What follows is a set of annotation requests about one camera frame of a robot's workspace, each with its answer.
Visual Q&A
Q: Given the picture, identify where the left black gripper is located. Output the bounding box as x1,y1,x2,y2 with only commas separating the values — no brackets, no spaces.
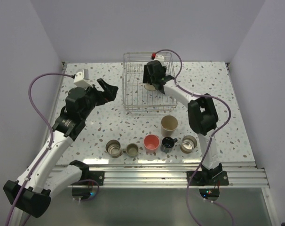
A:
80,78,118,120

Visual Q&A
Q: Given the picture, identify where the steel cup with brown band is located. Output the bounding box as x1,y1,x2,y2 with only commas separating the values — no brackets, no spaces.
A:
144,83,156,92

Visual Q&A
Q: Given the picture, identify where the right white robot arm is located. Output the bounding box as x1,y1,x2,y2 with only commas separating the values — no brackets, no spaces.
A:
143,60,222,185

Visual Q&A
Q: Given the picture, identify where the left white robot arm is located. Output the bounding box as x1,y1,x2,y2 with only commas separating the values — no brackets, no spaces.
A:
3,79,118,218

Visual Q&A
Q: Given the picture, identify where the tall beige cup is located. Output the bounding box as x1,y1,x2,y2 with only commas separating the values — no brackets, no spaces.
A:
161,115,178,137

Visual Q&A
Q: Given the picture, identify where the left steel cup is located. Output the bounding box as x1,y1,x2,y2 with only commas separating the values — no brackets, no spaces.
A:
105,140,122,158

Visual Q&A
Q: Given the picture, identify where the small olive mug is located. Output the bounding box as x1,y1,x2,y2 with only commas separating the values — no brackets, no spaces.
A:
122,143,139,158

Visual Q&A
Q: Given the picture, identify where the coral pink cup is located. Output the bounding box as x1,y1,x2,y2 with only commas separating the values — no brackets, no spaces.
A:
143,134,160,153

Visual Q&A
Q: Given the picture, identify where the black mug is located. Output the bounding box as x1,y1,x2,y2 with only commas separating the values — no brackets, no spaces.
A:
160,137,178,153

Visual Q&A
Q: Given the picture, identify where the right steel cup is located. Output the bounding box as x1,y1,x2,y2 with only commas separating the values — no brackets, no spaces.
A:
180,135,198,153

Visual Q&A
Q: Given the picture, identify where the wire dish rack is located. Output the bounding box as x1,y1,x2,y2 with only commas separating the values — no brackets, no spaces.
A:
122,52,178,114

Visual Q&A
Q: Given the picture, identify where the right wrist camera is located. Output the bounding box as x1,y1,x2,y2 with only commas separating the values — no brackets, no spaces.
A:
151,52,165,62

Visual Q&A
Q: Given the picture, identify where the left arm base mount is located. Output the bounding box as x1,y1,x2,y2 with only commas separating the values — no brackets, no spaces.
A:
72,170,105,186

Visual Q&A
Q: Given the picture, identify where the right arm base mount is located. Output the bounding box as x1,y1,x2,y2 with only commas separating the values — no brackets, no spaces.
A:
186,171,230,186

